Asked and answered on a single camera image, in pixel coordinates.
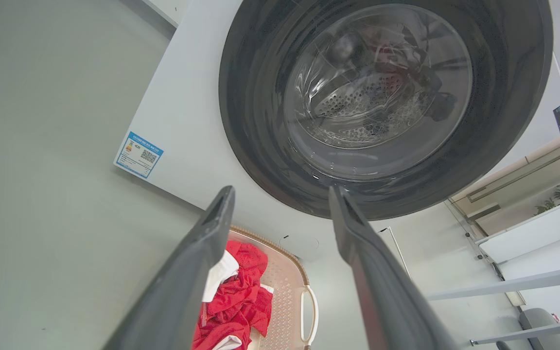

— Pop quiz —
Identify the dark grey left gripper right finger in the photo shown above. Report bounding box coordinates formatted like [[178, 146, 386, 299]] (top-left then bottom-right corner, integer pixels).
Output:
[[328, 186, 458, 350]]

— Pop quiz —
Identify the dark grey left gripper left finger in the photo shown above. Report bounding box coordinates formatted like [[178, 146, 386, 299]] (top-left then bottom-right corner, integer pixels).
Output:
[[103, 185, 236, 350]]

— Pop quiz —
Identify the pink perforated laundry basket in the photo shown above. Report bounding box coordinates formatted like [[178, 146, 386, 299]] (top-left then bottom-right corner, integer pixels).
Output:
[[202, 226, 319, 350]]

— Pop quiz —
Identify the white garment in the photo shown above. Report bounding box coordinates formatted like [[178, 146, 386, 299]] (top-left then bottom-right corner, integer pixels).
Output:
[[202, 250, 240, 303]]

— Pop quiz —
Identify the red garment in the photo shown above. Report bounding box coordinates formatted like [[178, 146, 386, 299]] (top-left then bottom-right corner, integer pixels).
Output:
[[192, 241, 274, 350]]

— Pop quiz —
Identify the blue energy label sticker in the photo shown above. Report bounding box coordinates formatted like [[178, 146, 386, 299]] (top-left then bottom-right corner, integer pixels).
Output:
[[113, 131, 164, 179]]

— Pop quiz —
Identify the white cabinet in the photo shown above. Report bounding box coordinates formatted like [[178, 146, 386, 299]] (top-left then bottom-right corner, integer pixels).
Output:
[[474, 191, 560, 265]]

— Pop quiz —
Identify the white washing machine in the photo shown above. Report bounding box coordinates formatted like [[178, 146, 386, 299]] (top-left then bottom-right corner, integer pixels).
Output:
[[113, 0, 560, 350]]

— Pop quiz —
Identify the grey chair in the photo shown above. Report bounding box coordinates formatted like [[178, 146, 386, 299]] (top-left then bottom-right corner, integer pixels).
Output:
[[496, 308, 560, 350]]

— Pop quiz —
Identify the dark round washing machine door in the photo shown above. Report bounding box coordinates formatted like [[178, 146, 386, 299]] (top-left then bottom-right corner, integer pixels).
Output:
[[218, 0, 554, 221]]

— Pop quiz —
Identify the white metal rail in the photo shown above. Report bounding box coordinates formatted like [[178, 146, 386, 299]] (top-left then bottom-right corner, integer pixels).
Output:
[[470, 316, 560, 347], [425, 263, 560, 301]]

